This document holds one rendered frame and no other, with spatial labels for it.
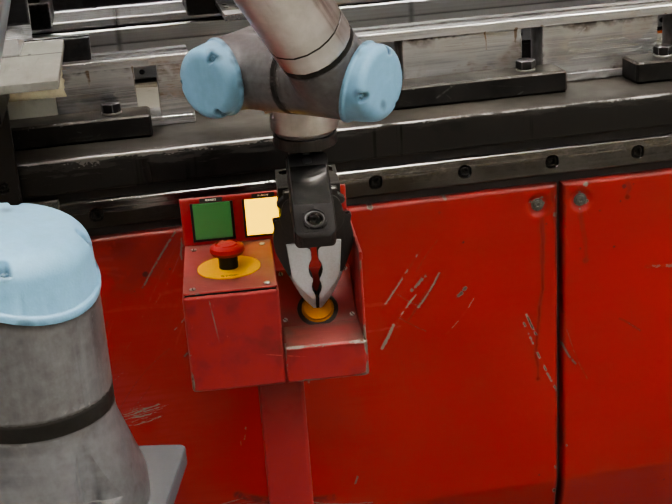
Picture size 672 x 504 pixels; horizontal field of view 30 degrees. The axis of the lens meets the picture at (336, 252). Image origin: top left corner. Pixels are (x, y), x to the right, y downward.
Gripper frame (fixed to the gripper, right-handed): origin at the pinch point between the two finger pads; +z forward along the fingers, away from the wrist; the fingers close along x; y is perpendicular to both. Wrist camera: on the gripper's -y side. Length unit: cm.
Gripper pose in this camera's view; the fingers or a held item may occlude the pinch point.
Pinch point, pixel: (317, 300)
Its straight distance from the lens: 145.2
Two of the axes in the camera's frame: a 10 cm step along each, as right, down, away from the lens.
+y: -1.0, -4.2, 9.0
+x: -9.9, 0.9, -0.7
